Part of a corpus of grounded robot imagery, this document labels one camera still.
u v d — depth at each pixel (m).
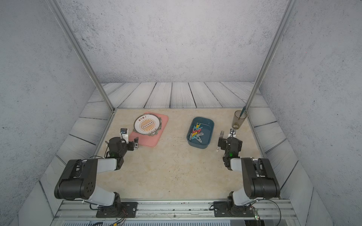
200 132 1.05
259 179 0.44
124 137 0.82
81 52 0.87
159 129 1.07
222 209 0.73
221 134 1.05
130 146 0.85
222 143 0.85
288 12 0.72
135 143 0.87
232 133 0.80
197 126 1.08
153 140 1.02
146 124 1.08
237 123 1.03
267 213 0.73
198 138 1.02
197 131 1.05
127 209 0.73
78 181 0.46
